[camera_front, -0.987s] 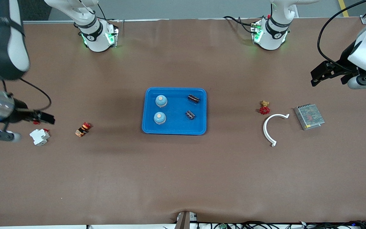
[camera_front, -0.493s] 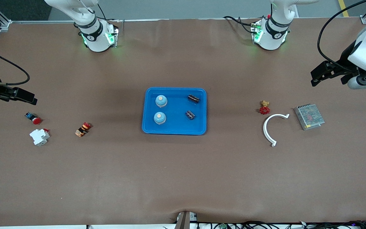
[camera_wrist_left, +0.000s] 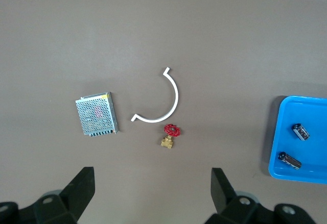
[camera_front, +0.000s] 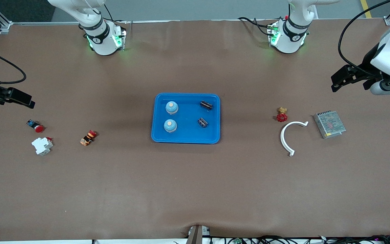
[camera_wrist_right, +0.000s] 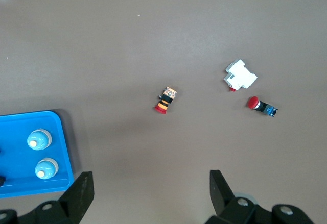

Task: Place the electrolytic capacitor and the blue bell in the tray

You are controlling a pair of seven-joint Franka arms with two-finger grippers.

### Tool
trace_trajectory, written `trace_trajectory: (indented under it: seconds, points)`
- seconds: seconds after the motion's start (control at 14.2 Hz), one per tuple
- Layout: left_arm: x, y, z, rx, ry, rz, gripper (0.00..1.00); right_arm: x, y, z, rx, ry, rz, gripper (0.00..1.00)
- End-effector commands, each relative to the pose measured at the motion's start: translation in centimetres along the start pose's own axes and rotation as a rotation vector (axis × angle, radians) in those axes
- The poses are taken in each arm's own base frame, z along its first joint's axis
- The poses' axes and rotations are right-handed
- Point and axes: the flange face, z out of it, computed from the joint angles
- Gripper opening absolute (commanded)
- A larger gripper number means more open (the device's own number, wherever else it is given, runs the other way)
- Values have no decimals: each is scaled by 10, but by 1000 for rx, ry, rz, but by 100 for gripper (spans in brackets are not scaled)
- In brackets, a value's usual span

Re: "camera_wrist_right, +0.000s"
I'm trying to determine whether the orange black striped button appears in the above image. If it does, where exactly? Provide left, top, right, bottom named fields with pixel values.
left=154, top=86, right=178, bottom=115

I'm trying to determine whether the white circuit breaker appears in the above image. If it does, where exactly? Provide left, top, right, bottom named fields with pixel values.
left=223, top=59, right=258, bottom=92

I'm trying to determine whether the red mushroom push button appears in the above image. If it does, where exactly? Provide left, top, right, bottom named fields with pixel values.
left=247, top=96, right=279, bottom=118

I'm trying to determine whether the blue bell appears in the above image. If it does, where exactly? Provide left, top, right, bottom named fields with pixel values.
left=34, top=157, right=59, bottom=180
left=27, top=129, right=53, bottom=151

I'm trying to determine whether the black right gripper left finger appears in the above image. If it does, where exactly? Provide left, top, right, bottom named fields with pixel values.
left=0, top=171, right=95, bottom=224

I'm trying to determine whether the blue plastic tray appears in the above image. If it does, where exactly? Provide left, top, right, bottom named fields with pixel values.
left=0, top=110, right=75, bottom=199

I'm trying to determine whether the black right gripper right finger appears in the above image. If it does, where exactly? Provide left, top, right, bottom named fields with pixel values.
left=204, top=169, right=315, bottom=224

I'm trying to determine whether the brown table mat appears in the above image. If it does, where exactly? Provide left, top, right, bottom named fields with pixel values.
left=0, top=0, right=327, bottom=224

